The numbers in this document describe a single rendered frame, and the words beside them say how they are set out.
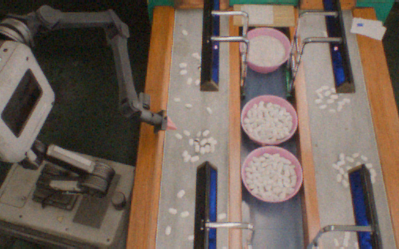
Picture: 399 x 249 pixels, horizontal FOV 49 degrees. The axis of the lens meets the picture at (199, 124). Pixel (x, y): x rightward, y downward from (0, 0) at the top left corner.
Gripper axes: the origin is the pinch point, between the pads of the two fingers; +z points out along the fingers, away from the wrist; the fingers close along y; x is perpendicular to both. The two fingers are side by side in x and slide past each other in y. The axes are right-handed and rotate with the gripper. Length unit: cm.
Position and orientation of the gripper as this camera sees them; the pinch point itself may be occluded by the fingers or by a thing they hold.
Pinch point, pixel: (174, 128)
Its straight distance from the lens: 202.2
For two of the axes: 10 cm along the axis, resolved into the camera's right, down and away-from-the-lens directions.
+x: -6.3, 3.7, 6.8
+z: 7.7, 3.4, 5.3
